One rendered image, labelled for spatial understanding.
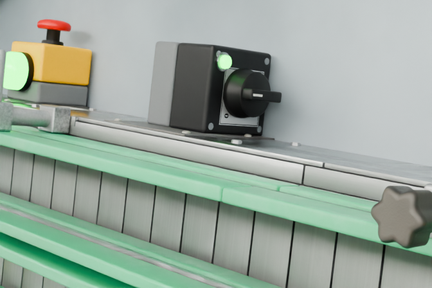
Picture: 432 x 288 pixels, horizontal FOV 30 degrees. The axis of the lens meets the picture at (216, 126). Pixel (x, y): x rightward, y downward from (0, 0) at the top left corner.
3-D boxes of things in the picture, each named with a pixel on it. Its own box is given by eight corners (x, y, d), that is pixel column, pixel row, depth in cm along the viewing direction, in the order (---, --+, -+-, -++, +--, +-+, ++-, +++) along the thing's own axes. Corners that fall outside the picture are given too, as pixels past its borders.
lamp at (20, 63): (11, 89, 96) (-12, 87, 94) (15, 51, 95) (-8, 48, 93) (32, 92, 92) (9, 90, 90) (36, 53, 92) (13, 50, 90)
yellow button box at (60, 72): (57, 102, 102) (5, 98, 97) (63, 43, 101) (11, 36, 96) (90, 107, 97) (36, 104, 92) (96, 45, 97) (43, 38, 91)
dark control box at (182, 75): (208, 127, 82) (144, 124, 76) (216, 50, 82) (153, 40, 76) (268, 137, 77) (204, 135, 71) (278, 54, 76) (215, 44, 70)
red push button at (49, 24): (28, 45, 96) (31, 17, 96) (56, 49, 99) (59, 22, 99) (46, 47, 93) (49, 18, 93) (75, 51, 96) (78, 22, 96)
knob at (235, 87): (253, 118, 75) (281, 123, 73) (220, 116, 72) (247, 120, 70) (259, 70, 75) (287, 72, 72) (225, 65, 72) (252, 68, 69)
